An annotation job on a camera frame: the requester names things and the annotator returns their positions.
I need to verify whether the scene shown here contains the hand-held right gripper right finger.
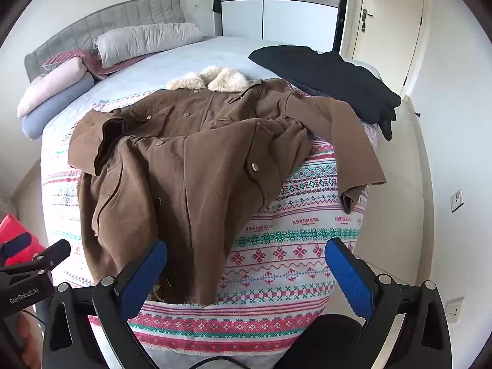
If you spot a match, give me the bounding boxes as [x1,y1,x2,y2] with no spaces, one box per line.
[325,237,453,369]

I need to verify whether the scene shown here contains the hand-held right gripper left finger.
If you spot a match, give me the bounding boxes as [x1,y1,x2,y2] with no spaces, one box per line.
[42,239,169,369]

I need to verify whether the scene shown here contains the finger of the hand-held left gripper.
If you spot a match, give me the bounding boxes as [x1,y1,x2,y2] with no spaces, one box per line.
[0,239,72,276]
[0,232,34,256]

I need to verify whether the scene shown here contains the brown coat with fleece collar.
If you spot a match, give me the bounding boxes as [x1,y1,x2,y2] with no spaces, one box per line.
[68,65,387,304]

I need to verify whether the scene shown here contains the red box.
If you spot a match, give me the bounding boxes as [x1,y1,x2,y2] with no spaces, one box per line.
[0,213,47,266]

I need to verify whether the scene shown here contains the patterned knit-print blanket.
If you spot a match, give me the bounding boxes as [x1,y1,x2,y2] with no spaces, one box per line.
[40,81,379,350]

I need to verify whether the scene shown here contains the person's dark clothing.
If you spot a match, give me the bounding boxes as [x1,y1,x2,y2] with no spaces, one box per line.
[277,313,366,369]

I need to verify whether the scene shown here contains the pale blue rolled pillow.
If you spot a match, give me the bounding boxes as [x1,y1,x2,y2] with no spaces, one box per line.
[21,72,95,140]

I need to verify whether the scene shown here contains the pink rolled pillow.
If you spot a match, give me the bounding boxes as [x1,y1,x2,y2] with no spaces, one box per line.
[17,57,88,119]

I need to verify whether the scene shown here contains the black jacket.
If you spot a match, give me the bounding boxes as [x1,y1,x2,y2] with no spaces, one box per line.
[248,46,402,141]

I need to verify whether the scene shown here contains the bed with pale blue sheet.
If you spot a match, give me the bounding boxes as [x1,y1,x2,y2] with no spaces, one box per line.
[21,35,385,369]

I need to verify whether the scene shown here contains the grey pillow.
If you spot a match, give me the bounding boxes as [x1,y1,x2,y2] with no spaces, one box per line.
[94,22,204,69]

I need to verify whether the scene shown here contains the grey quilted headboard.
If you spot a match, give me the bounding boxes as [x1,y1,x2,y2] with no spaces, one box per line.
[24,0,187,83]

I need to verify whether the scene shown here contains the cream door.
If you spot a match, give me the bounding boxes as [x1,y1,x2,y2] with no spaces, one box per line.
[351,0,425,97]

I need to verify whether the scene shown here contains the white and grey wardrobe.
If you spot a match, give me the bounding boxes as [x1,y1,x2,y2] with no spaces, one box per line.
[211,0,350,52]

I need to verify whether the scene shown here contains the black cable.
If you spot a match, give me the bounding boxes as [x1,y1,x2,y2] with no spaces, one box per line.
[184,355,277,369]

